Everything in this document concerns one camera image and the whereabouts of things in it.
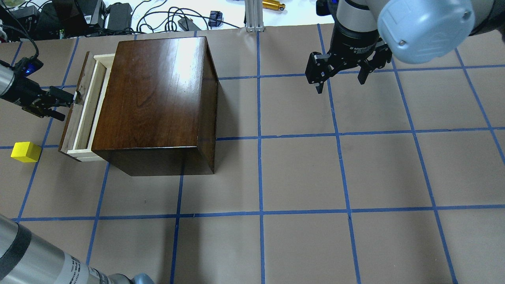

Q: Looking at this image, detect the black gripper near drawer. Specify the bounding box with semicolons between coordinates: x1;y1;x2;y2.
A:
8;78;75;121

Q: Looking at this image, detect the light wood drawer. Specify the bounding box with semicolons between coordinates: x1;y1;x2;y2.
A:
58;52;115;162

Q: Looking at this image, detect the yellow cube block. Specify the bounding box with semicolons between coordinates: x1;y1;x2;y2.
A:
10;141;42;163

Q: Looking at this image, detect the silver robot arm near drawer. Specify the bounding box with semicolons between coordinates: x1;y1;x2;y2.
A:
0;56;153;284

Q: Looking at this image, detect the dark wooden drawer cabinet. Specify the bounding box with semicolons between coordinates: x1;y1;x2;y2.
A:
91;37;219;176

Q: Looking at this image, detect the black electronics pile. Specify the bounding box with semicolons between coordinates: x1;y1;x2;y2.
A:
1;0;134;41

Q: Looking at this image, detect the gold cylinder tool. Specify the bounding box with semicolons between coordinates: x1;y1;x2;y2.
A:
262;0;286;11

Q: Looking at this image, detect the small blue black connector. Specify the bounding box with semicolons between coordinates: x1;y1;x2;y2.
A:
208;10;223;28

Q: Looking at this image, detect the black power adapter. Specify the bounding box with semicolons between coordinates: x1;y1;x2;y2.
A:
177;17;201;31

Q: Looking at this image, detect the aluminium frame post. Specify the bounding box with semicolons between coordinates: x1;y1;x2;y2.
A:
245;0;265;32

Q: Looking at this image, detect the black tangled cable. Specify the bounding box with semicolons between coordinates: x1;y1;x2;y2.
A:
130;0;241;34

